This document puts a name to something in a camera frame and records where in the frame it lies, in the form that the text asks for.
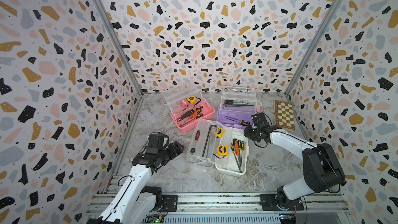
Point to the orange black screwdriver pink box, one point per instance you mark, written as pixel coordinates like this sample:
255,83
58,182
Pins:
190,113

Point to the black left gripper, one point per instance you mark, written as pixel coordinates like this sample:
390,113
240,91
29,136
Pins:
173,152

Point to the wooden chessboard box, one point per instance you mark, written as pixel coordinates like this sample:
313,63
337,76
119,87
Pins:
284,116

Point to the purple toolbox with clear lid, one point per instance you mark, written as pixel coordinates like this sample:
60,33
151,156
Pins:
237,102

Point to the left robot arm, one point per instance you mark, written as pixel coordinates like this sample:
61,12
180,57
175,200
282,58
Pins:
135,200

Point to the yellow tape measure white box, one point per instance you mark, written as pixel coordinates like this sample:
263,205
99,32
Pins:
222,150

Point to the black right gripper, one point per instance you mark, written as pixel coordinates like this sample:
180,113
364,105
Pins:
246,129

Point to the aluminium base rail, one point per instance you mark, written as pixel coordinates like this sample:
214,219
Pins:
239,208

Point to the pink toy microphone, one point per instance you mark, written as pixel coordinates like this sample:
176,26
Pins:
259,105

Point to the pink toolbox with clear lid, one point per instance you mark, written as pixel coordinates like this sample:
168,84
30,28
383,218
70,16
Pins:
171,100

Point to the yellow tape measure in pink box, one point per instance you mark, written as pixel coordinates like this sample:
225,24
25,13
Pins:
191,99

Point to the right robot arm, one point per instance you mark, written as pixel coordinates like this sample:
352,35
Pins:
321,168

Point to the aluminium corner post right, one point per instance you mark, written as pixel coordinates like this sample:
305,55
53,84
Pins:
313,44

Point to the aluminium corner post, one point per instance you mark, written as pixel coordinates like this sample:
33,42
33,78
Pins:
313,44
115,41

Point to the aluminium corner post left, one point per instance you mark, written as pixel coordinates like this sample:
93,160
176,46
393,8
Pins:
115,41

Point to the yellow black screwdriver purple box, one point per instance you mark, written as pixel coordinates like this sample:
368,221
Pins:
236,121

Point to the white clear toolbox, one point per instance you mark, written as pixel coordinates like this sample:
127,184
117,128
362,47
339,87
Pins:
212,135

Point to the red handled ratchet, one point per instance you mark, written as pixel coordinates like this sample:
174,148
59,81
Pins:
196,138

